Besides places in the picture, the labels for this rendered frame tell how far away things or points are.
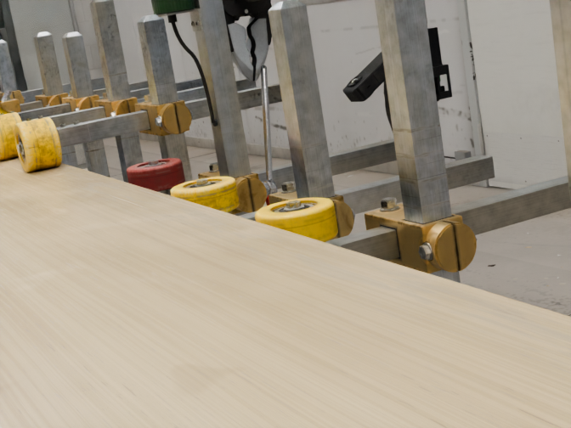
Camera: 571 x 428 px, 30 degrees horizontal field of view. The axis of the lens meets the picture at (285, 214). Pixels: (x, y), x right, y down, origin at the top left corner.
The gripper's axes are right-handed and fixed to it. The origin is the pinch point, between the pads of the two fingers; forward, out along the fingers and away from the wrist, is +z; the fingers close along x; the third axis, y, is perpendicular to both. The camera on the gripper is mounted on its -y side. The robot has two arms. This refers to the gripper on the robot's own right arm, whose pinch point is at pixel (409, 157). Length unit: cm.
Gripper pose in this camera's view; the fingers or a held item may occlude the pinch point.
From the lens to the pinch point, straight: 172.0
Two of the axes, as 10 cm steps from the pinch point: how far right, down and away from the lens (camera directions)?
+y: 8.9, -2.3, 4.0
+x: -4.3, -1.2, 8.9
